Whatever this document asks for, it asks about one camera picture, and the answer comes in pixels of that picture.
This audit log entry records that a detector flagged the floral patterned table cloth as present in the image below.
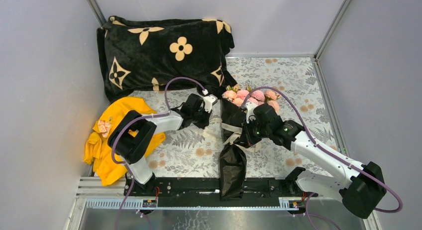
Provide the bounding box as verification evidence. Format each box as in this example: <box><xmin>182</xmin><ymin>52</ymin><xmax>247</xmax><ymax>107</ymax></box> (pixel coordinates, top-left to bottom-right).
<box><xmin>147</xmin><ymin>57</ymin><xmax>337</xmax><ymax>178</ymax></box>

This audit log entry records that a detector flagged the black blanket with beige flowers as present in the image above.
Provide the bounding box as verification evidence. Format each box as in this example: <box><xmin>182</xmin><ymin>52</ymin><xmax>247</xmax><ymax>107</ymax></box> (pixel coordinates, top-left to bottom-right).
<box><xmin>96</xmin><ymin>16</ymin><xmax>237</xmax><ymax>102</ymax></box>

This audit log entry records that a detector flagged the black wrapping paper sheet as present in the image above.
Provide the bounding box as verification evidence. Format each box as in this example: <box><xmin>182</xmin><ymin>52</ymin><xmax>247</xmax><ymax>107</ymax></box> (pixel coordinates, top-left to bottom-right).
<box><xmin>218</xmin><ymin>99</ymin><xmax>247</xmax><ymax>201</ymax></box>

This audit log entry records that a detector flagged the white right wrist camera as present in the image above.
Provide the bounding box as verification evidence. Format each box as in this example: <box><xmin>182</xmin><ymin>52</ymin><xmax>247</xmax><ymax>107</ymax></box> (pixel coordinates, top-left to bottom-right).
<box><xmin>245</xmin><ymin>102</ymin><xmax>258</xmax><ymax>123</ymax></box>

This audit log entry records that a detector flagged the pink fake flower bunch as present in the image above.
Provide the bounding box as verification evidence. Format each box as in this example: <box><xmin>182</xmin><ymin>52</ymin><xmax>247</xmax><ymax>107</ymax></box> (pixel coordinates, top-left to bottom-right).
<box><xmin>222</xmin><ymin>84</ymin><xmax>281</xmax><ymax>114</ymax></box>

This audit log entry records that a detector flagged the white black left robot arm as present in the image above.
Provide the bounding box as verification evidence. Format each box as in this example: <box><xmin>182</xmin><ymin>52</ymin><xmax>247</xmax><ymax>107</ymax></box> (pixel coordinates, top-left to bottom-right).
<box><xmin>107</xmin><ymin>94</ymin><xmax>217</xmax><ymax>196</ymax></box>

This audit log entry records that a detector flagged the small pink fabric flower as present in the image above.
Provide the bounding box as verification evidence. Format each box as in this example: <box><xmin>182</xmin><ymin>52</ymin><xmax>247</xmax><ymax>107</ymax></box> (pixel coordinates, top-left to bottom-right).
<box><xmin>98</xmin><ymin>118</ymin><xmax>111</xmax><ymax>138</ymax></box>

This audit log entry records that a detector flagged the yellow cloth bag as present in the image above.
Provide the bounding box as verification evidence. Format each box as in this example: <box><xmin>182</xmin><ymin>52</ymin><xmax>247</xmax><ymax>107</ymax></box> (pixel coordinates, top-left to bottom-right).
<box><xmin>84</xmin><ymin>97</ymin><xmax>156</xmax><ymax>186</ymax></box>

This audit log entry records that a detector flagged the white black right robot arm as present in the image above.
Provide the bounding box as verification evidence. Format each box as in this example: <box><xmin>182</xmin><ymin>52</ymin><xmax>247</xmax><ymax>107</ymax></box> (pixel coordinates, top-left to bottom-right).
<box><xmin>241</xmin><ymin>102</ymin><xmax>386</xmax><ymax>219</ymax></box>

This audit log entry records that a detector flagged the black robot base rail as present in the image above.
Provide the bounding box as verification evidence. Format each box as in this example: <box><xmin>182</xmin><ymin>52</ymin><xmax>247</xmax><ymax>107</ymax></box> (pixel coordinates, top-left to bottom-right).
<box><xmin>123</xmin><ymin>177</ymin><xmax>310</xmax><ymax>208</ymax></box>

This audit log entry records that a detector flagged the cream satin ribbon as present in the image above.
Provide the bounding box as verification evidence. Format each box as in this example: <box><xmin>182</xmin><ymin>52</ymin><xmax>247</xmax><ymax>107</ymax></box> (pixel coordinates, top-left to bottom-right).
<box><xmin>200</xmin><ymin>117</ymin><xmax>262</xmax><ymax>153</ymax></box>

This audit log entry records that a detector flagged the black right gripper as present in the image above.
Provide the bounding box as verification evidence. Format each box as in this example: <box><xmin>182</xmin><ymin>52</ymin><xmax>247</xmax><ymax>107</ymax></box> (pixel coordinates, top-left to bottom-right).
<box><xmin>239</xmin><ymin>115</ymin><xmax>271</xmax><ymax>146</ymax></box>

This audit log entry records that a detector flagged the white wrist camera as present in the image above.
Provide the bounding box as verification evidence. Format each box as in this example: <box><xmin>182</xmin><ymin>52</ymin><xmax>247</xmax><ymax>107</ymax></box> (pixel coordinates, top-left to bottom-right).
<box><xmin>245</xmin><ymin>102</ymin><xmax>258</xmax><ymax>123</ymax></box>
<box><xmin>202</xmin><ymin>89</ymin><xmax>218</xmax><ymax>113</ymax></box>

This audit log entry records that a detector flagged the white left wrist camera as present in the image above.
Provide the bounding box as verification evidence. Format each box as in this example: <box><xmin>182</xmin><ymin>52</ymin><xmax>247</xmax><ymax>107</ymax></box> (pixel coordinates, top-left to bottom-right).
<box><xmin>202</xmin><ymin>89</ymin><xmax>218</xmax><ymax>113</ymax></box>

